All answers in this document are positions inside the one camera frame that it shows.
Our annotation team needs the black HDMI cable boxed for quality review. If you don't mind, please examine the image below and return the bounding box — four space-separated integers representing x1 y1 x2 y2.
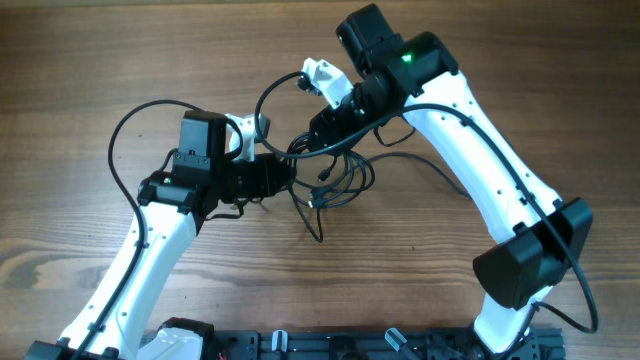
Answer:
284 132 376 210

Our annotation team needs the black USB cable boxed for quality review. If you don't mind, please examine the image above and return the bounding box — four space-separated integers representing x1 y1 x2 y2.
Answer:
367 151 471 199

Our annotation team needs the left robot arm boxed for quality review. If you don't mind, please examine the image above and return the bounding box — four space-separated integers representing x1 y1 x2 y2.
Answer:
26 111 294 359

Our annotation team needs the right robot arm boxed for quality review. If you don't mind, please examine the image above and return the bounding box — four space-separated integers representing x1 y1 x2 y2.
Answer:
300 4 593 355

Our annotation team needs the left camera black cable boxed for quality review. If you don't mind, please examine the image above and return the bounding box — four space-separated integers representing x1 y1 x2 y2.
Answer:
69 99 206 360

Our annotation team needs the camera black cable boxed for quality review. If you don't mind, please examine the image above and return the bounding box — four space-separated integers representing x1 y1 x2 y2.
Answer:
69 99 206 360
253 70 600 351

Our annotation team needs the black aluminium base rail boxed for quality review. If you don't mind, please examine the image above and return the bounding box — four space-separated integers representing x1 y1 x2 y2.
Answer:
139 327 566 360

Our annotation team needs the right camera black cable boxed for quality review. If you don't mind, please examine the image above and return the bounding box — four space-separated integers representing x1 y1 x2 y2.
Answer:
253 70 600 351

